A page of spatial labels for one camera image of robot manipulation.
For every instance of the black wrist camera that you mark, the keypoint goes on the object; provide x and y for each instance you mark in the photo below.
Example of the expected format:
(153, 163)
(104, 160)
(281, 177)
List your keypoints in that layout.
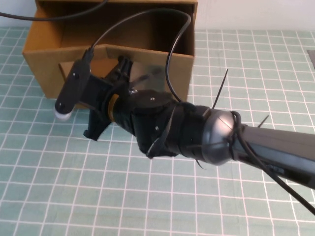
(73, 81)

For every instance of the green checked tablecloth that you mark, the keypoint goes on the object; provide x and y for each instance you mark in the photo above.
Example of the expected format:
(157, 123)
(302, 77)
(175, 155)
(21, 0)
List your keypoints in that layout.
(73, 184)

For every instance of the black zip tie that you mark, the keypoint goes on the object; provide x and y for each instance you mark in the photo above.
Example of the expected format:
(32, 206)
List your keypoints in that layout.
(220, 88)
(263, 121)
(200, 164)
(162, 134)

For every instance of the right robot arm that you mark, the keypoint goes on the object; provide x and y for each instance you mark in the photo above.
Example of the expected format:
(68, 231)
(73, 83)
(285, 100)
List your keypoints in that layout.
(270, 145)

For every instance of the grey flat strip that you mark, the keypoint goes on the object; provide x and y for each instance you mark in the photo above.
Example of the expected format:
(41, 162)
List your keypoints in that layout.
(311, 59)

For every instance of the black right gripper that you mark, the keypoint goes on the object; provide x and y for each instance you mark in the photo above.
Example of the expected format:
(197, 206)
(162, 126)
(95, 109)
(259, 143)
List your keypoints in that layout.
(98, 125)

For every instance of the brown cardboard shoe box drawer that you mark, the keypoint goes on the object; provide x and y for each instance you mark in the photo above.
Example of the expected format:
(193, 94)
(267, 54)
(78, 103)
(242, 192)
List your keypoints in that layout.
(37, 71)

